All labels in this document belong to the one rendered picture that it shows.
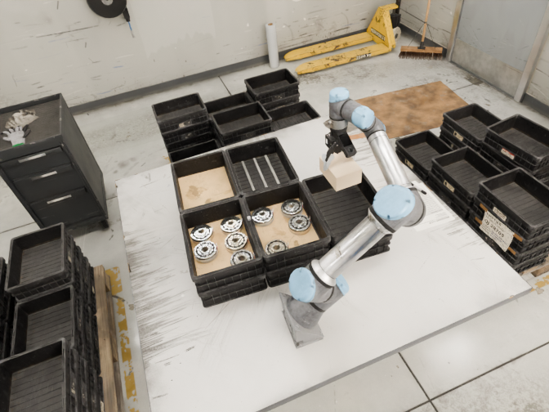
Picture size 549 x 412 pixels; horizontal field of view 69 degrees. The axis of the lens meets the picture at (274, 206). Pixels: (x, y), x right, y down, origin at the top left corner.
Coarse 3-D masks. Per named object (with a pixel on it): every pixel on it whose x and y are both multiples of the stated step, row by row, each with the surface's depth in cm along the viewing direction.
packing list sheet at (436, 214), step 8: (416, 184) 219; (424, 200) 210; (432, 200) 209; (432, 208) 205; (440, 208) 205; (432, 216) 202; (440, 216) 201; (448, 216) 201; (424, 224) 198; (432, 224) 198
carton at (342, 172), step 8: (320, 160) 177; (336, 160) 174; (344, 160) 173; (352, 160) 173; (320, 168) 180; (328, 168) 171; (336, 168) 170; (344, 168) 170; (352, 168) 169; (360, 168) 169; (328, 176) 174; (336, 176) 167; (344, 176) 167; (352, 176) 169; (360, 176) 171; (336, 184) 169; (344, 184) 170; (352, 184) 172
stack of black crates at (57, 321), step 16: (64, 288) 219; (16, 304) 214; (32, 304) 218; (48, 304) 222; (64, 304) 224; (80, 304) 223; (16, 320) 207; (32, 320) 219; (48, 320) 218; (64, 320) 217; (80, 320) 215; (96, 320) 240; (16, 336) 202; (32, 336) 212; (48, 336) 211; (64, 336) 210; (80, 336) 209; (96, 336) 232; (16, 352) 197; (80, 352) 201; (96, 352) 224; (96, 368) 214
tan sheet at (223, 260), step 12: (240, 216) 196; (192, 228) 194; (216, 228) 192; (192, 240) 188; (216, 240) 187; (228, 252) 181; (252, 252) 180; (204, 264) 178; (216, 264) 177; (228, 264) 176
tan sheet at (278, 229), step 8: (280, 208) 197; (280, 216) 194; (272, 224) 191; (280, 224) 190; (264, 232) 187; (272, 232) 187; (280, 232) 186; (288, 232) 186; (312, 232) 185; (264, 240) 184; (288, 240) 182; (296, 240) 182; (304, 240) 182; (312, 240) 181; (264, 248) 181; (288, 248) 180
